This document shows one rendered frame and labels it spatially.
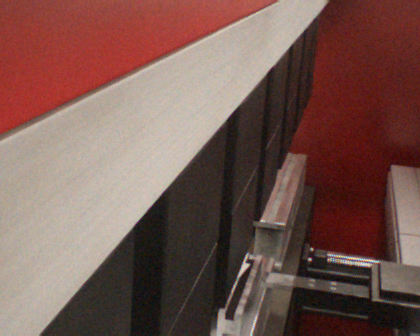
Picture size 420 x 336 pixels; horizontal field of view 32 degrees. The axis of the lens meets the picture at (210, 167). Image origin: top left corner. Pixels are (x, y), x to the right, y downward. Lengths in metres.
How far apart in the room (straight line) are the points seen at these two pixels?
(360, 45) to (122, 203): 1.58
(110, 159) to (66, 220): 0.04
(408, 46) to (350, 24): 0.15
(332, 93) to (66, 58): 1.65
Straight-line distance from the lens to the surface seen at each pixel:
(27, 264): 0.19
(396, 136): 1.86
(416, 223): 1.40
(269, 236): 1.38
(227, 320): 0.96
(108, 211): 0.25
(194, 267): 0.43
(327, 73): 1.83
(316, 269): 1.50
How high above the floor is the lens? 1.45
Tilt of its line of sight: 17 degrees down
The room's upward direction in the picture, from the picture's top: 4 degrees clockwise
